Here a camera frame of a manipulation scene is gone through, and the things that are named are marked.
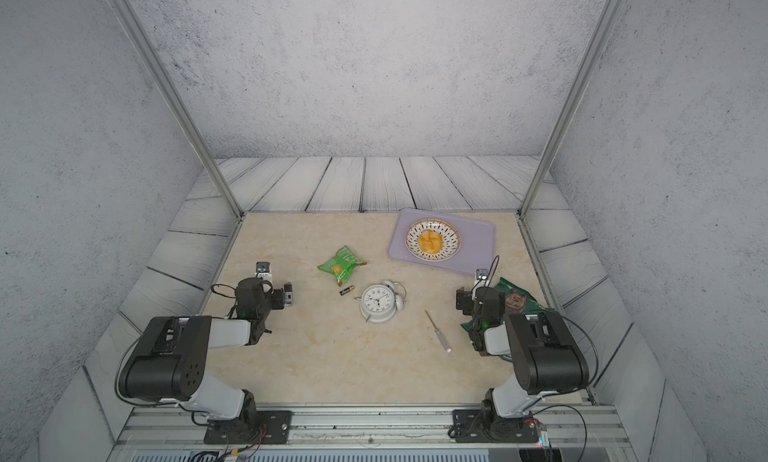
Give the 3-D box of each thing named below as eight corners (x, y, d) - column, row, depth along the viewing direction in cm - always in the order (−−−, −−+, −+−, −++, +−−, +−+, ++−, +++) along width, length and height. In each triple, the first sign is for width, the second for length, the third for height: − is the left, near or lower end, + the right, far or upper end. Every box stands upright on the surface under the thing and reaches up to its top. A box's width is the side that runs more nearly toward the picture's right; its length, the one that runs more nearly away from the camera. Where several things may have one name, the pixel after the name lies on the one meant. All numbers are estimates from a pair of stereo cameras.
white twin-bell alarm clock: (366, 329, 91) (365, 323, 88) (355, 298, 98) (353, 291, 95) (412, 312, 95) (412, 305, 92) (398, 283, 102) (398, 275, 99)
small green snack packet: (322, 271, 105) (319, 262, 102) (345, 252, 111) (343, 243, 107) (341, 287, 101) (339, 278, 97) (364, 266, 107) (363, 257, 103)
